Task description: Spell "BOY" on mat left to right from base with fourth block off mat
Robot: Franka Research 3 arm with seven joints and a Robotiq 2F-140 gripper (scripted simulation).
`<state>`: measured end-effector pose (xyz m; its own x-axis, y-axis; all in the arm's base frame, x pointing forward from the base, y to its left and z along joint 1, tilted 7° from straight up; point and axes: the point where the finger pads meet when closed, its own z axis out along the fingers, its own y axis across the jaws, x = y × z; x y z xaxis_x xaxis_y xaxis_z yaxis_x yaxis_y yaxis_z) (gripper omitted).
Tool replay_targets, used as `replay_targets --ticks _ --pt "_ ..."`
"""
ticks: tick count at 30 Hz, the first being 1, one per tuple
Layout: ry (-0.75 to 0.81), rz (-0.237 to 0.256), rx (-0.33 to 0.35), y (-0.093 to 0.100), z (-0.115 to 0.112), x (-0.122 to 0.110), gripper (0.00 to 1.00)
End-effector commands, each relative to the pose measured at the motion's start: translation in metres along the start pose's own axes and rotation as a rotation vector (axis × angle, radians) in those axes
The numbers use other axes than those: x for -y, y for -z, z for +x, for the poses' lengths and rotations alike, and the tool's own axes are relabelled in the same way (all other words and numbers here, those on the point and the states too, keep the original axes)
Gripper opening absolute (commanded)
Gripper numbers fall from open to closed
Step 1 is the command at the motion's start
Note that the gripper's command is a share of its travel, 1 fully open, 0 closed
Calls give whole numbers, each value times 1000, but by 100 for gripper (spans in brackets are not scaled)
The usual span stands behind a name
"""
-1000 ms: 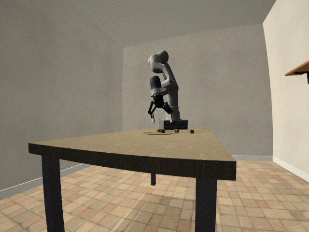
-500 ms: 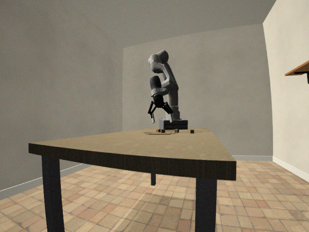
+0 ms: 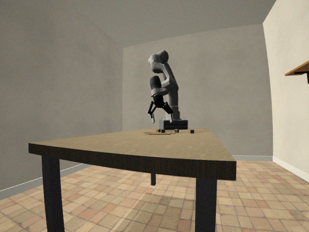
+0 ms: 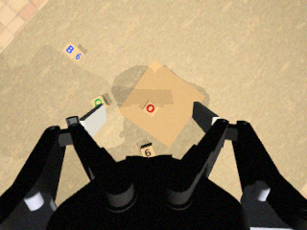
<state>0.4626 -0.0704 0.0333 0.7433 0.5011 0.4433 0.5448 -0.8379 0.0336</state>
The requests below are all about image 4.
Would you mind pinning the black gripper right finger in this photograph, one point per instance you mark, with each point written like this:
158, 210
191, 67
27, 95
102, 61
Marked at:
270, 201

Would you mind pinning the tan square mat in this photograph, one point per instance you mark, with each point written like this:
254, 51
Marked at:
175, 99

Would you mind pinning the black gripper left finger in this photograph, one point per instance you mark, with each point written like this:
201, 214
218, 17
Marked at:
29, 202

